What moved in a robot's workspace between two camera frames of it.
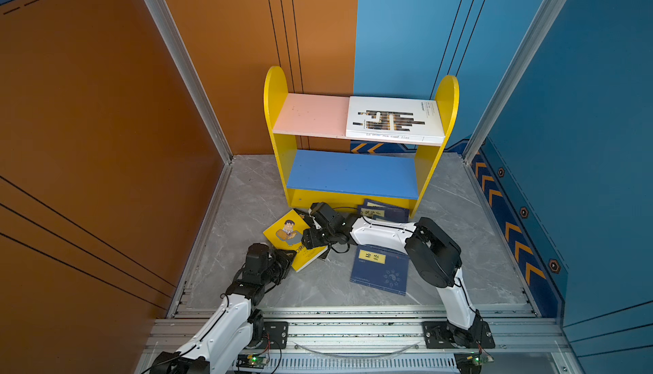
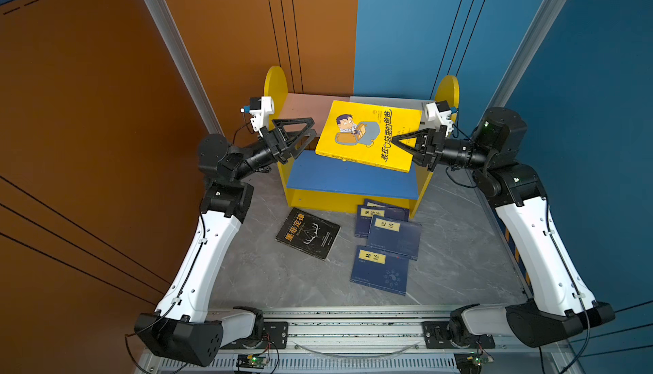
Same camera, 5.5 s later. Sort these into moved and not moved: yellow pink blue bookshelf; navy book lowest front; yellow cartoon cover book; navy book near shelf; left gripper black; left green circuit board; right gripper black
Moved: right gripper black; yellow cartoon cover book; left gripper black
Not moved: left green circuit board; yellow pink blue bookshelf; navy book near shelf; navy book lowest front
